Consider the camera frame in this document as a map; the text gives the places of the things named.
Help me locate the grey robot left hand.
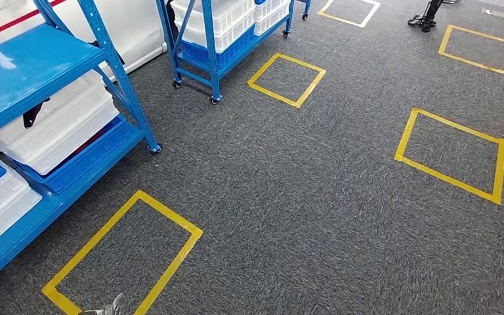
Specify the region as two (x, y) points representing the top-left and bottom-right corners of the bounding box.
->
(77, 292), (127, 315)

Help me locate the small white plastic crate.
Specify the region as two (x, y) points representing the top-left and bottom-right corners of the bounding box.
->
(254, 0), (291, 37)

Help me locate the yellow tape floor square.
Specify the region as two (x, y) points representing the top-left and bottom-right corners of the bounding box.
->
(394, 108), (504, 205)
(438, 24), (504, 75)

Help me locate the large blue metal shelf rack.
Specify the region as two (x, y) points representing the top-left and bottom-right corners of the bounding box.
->
(0, 0), (162, 294)

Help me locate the blue wheeled shelf rack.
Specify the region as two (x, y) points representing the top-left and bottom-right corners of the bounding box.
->
(156, 0), (312, 105)

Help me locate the white car with red stripe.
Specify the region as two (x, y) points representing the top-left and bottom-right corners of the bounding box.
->
(0, 0), (168, 83)

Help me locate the large white plastic crate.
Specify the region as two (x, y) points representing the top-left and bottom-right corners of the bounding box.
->
(171, 0), (257, 54)

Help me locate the black wheeled stand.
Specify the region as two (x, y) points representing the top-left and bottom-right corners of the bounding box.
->
(408, 0), (444, 33)

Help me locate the pale tape floor square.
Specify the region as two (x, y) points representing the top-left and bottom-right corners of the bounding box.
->
(317, 0), (381, 28)

